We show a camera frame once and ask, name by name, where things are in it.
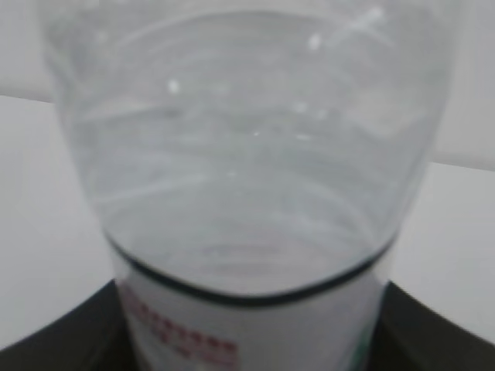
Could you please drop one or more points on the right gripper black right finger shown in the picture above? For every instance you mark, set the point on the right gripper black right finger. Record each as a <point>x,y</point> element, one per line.
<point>410,336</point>

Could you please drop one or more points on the clear plastic water bottle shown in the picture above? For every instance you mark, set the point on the clear plastic water bottle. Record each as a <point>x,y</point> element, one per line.
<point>250,164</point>

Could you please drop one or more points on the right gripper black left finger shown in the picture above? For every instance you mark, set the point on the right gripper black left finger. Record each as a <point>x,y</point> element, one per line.
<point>91,337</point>

